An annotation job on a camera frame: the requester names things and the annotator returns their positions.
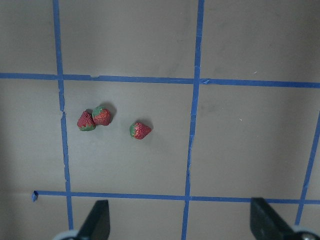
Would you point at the red strawberry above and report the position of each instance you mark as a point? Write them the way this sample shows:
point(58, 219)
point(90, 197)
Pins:
point(138, 130)
point(101, 115)
point(85, 122)

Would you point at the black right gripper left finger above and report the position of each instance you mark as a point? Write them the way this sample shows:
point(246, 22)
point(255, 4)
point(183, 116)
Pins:
point(97, 225)

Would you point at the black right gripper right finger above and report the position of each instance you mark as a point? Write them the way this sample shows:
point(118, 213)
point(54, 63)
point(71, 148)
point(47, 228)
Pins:
point(266, 223)

